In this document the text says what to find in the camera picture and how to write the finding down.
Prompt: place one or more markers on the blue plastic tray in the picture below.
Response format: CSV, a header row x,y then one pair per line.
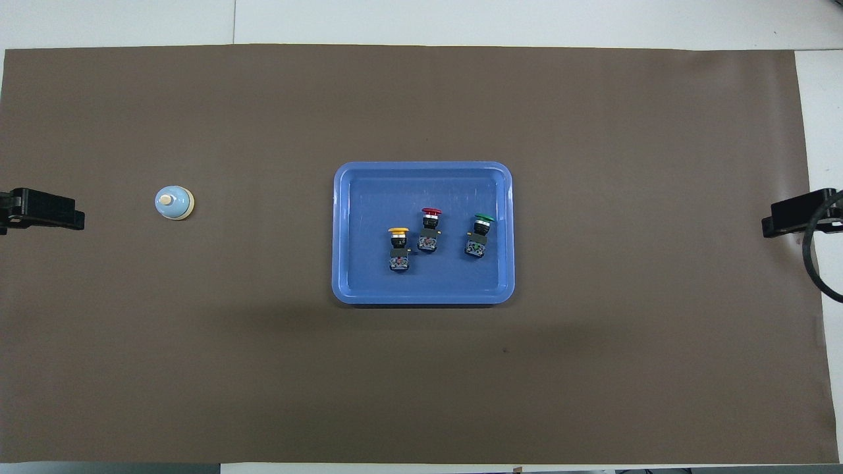
x,y
369,197

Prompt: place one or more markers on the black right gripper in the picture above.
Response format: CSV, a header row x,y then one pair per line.
x,y
831,204

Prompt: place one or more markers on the yellow push button switch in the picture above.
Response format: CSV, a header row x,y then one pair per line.
x,y
399,260

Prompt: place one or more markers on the red push button switch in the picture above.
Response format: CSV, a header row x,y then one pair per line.
x,y
428,242

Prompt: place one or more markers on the green push button switch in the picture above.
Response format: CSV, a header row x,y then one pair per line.
x,y
475,247

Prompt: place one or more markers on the light blue service bell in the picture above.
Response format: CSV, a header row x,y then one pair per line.
x,y
172,204

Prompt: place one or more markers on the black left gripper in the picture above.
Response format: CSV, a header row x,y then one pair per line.
x,y
6,210

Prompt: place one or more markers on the brown table mat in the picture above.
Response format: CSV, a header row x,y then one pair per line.
x,y
263,362

